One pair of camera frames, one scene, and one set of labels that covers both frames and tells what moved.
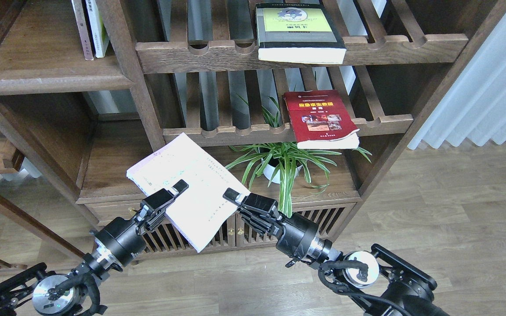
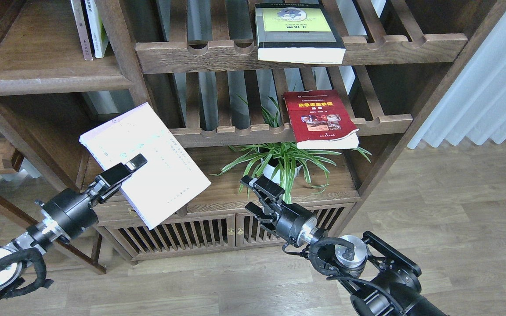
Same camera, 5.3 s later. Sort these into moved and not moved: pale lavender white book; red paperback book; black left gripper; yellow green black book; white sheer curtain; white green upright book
Moved: black left gripper; pale lavender white book
Not moved: red paperback book; white sheer curtain; white green upright book; yellow green black book
